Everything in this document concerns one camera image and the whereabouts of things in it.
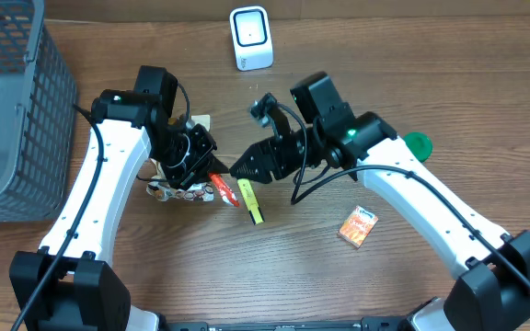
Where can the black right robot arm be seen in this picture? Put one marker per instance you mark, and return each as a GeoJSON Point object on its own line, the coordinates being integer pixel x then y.
{"type": "Point", "coordinates": [490, 267]}

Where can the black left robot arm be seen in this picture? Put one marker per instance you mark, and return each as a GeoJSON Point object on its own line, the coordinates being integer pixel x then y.
{"type": "Point", "coordinates": [69, 282]}

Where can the white barcode scanner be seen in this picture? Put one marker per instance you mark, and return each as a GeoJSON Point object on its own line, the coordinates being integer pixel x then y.
{"type": "Point", "coordinates": [251, 36]}

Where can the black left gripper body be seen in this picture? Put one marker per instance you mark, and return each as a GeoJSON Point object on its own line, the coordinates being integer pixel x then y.
{"type": "Point", "coordinates": [196, 154]}

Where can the brown cookie snack bag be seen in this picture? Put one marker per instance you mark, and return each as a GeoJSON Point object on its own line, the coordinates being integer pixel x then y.
{"type": "Point", "coordinates": [169, 183]}

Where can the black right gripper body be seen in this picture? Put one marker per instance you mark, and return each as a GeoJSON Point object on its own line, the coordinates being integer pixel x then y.
{"type": "Point", "coordinates": [277, 156]}

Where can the orange Kleenex tissue pack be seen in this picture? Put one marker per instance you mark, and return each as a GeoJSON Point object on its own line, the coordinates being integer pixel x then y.
{"type": "Point", "coordinates": [357, 226]}

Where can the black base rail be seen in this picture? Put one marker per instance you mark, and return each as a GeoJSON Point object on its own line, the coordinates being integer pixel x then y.
{"type": "Point", "coordinates": [292, 326]}

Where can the green lid glass jar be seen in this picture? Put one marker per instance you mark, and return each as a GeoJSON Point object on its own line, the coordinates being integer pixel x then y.
{"type": "Point", "coordinates": [420, 145]}

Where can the yellow black marker pen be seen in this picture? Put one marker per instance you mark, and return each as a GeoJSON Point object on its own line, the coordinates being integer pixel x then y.
{"type": "Point", "coordinates": [251, 201]}

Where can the red snack bar wrapper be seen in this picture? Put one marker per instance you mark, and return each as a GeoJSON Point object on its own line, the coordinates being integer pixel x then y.
{"type": "Point", "coordinates": [227, 194]}

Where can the grey plastic mesh basket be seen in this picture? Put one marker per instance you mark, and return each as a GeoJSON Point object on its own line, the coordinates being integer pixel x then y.
{"type": "Point", "coordinates": [37, 119]}

